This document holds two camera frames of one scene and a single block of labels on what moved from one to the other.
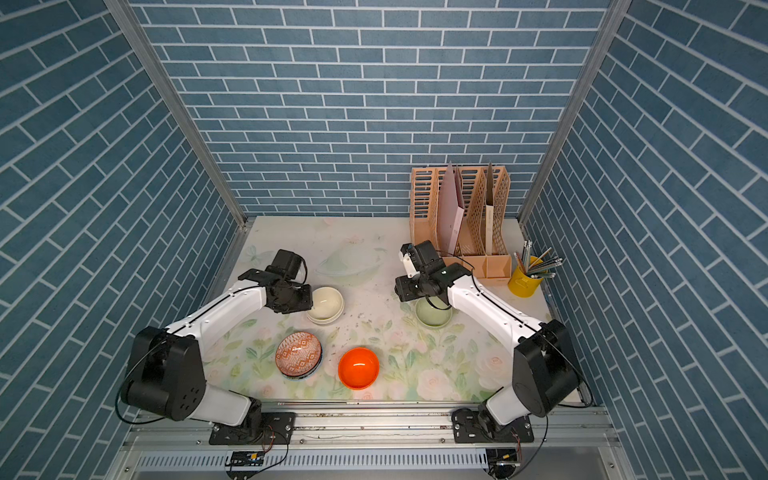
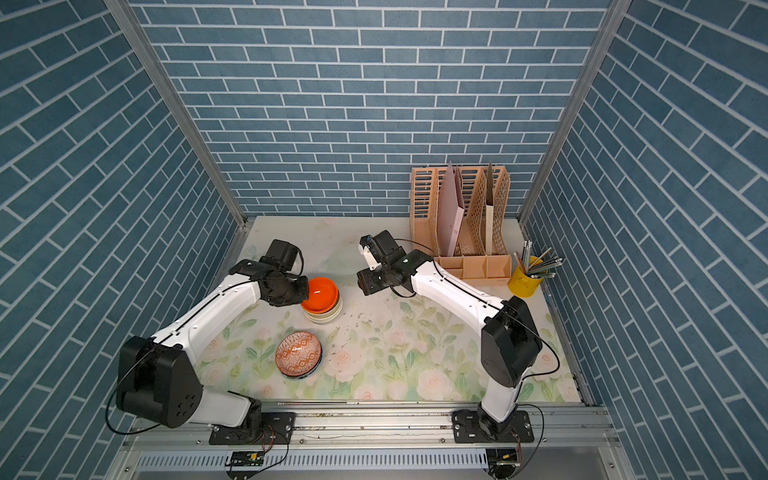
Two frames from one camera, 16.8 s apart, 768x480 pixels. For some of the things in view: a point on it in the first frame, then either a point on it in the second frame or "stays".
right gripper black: [403, 290] → [367, 283]
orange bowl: [359, 368] → [323, 296]
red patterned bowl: [298, 355] stays
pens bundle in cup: [540, 268] stays
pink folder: [450, 210] stays
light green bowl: [427, 315] → [325, 315]
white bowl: [323, 321] stays
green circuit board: [246, 459] stays
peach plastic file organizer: [483, 194] stays
